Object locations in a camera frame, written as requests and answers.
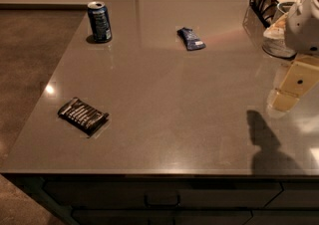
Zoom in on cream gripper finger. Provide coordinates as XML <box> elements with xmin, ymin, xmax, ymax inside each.
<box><xmin>270</xmin><ymin>55</ymin><xmax>319</xmax><ymax>112</ymax></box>

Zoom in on black chocolate rxbar wrapper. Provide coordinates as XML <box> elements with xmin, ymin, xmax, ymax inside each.
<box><xmin>57</xmin><ymin>98</ymin><xmax>109</xmax><ymax>137</ymax></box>

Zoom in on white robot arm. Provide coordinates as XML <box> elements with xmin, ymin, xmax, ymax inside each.
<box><xmin>270</xmin><ymin>0</ymin><xmax>319</xmax><ymax>112</ymax></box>

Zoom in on blue blueberry rxbar wrapper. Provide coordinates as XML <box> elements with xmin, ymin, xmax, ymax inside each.
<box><xmin>176</xmin><ymin>27</ymin><xmax>206</xmax><ymax>51</ymax></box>

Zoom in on clear glass bowl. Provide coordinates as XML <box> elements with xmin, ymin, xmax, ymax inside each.
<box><xmin>262</xmin><ymin>2</ymin><xmax>296</xmax><ymax>59</ymax></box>

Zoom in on blue soda can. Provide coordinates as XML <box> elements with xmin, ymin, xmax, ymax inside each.
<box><xmin>88</xmin><ymin>1</ymin><xmax>112</xmax><ymax>43</ymax></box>

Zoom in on dark cabinet drawer front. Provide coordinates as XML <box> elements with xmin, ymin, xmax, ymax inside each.
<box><xmin>44</xmin><ymin>181</ymin><xmax>282</xmax><ymax>209</ymax></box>

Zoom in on dark drawer handle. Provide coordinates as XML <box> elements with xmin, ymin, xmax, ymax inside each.
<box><xmin>144</xmin><ymin>193</ymin><xmax>181</xmax><ymax>208</ymax></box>

